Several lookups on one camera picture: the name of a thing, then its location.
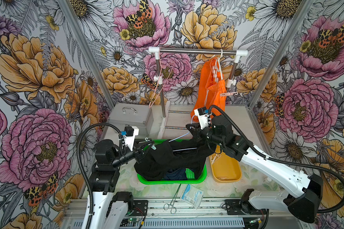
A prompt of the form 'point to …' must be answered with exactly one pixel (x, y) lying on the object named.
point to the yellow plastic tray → (225, 169)
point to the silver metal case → (128, 114)
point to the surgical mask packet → (192, 195)
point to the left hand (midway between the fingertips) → (152, 145)
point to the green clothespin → (145, 148)
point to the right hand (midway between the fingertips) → (187, 129)
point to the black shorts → (188, 153)
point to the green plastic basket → (189, 172)
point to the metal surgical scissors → (173, 209)
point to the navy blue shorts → (178, 174)
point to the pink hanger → (161, 85)
